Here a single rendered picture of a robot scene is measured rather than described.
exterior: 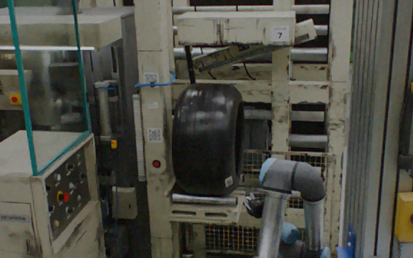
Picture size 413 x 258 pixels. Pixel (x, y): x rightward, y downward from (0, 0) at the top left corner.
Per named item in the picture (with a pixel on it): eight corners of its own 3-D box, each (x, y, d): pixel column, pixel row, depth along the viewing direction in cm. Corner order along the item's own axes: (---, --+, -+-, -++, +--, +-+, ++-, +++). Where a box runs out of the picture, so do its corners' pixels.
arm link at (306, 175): (330, 160, 208) (331, 254, 233) (302, 156, 213) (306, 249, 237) (322, 177, 199) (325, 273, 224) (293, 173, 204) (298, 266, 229)
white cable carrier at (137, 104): (138, 180, 289) (132, 94, 273) (141, 177, 293) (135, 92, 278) (146, 181, 288) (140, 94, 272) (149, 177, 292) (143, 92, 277)
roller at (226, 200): (172, 199, 283) (170, 202, 279) (172, 191, 282) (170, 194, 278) (238, 203, 277) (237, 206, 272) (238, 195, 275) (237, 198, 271)
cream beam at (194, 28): (177, 46, 286) (176, 17, 281) (187, 38, 309) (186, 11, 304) (293, 46, 274) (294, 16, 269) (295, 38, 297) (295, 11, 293)
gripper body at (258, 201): (259, 192, 245) (275, 205, 235) (263, 206, 249) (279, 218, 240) (246, 201, 242) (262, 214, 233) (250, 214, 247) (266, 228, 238)
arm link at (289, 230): (286, 249, 226) (285, 233, 221) (270, 235, 234) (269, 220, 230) (301, 241, 229) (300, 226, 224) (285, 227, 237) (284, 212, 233)
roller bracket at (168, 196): (164, 210, 277) (163, 193, 274) (181, 178, 314) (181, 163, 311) (170, 211, 277) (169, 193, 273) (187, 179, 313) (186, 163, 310)
